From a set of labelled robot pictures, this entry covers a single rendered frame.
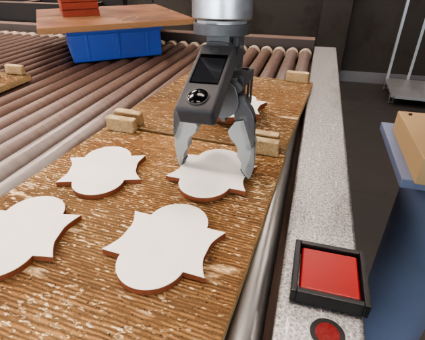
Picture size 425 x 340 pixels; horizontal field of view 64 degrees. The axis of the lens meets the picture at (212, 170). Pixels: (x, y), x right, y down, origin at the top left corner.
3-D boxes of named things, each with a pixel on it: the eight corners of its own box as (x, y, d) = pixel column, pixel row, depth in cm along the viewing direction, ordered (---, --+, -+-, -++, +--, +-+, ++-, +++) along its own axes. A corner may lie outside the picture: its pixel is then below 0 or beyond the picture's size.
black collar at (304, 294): (361, 262, 39) (365, 251, 39) (367, 318, 33) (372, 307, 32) (294, 249, 41) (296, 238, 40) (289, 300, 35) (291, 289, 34)
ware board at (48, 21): (155, 8, 157) (155, 3, 156) (195, 23, 118) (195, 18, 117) (37, 13, 140) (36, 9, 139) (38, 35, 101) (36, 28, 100)
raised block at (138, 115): (145, 123, 68) (143, 110, 66) (139, 127, 66) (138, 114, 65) (119, 119, 69) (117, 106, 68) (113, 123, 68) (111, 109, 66)
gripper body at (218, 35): (253, 107, 52) (260, 21, 46) (237, 126, 45) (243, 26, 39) (206, 101, 54) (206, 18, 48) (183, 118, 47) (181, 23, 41)
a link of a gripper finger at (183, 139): (193, 154, 57) (217, 108, 52) (179, 170, 52) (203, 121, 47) (178, 144, 57) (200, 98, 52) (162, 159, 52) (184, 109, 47)
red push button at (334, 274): (354, 265, 39) (357, 256, 38) (358, 309, 34) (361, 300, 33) (301, 255, 40) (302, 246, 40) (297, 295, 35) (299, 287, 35)
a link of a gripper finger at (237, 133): (272, 160, 53) (252, 104, 50) (265, 178, 48) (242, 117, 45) (254, 164, 54) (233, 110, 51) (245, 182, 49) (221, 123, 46)
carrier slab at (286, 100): (312, 88, 91) (313, 82, 90) (282, 160, 58) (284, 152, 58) (191, 75, 102) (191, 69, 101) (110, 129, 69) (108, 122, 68)
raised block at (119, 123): (139, 130, 65) (137, 117, 63) (133, 134, 63) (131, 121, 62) (111, 126, 66) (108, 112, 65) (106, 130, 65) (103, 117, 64)
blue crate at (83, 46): (142, 39, 146) (140, 13, 141) (164, 54, 122) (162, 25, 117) (66, 45, 136) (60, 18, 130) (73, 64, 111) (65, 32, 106)
